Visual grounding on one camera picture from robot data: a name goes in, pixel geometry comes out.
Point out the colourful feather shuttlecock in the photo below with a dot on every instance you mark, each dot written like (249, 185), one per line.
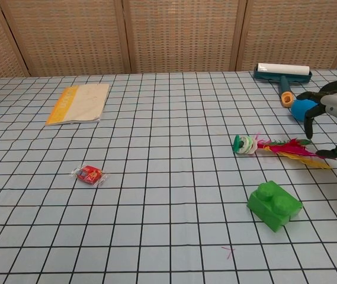
(242, 145)

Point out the blue ball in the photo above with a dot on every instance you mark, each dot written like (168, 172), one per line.
(298, 111)

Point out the teal lint roller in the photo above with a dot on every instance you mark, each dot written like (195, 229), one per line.
(274, 69)

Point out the green toy building block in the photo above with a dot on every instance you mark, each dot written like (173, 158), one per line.
(270, 208)

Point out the pink feather scrap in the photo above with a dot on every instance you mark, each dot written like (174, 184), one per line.
(229, 254)

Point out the blue grid tablecloth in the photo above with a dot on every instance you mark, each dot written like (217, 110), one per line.
(162, 177)

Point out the yellow and white notebook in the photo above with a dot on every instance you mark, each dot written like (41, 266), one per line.
(82, 103)

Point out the red wrapped candy packet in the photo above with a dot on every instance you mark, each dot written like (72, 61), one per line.
(89, 175)

